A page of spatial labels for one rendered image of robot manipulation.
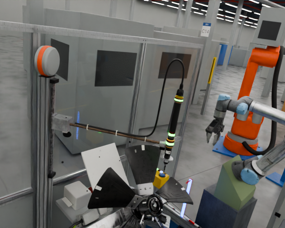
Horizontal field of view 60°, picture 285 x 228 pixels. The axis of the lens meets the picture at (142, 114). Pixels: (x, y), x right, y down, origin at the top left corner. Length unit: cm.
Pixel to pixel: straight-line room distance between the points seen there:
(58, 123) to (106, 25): 253
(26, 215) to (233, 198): 145
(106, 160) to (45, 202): 47
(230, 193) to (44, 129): 134
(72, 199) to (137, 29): 292
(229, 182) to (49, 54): 146
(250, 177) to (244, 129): 345
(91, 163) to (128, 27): 277
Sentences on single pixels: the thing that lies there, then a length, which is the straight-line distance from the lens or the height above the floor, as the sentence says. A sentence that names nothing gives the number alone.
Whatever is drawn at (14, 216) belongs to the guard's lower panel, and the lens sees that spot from 194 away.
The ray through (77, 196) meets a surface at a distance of 183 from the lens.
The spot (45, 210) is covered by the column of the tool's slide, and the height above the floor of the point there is 93.
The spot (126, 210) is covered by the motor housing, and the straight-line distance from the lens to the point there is 151.
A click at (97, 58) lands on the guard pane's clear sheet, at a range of 175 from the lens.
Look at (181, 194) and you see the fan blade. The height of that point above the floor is 116.
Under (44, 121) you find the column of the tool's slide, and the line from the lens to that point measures 148.
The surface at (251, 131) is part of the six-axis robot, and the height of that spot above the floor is 55.
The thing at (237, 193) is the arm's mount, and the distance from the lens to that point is 194.
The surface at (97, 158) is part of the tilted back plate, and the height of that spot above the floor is 132.
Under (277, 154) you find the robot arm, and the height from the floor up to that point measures 153.
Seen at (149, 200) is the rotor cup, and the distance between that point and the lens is 140.
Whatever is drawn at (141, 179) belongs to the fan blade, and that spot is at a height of 129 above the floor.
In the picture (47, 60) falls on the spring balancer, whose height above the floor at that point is 189.
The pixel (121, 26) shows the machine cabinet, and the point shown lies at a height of 209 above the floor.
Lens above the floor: 212
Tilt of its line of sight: 19 degrees down
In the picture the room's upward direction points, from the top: 9 degrees clockwise
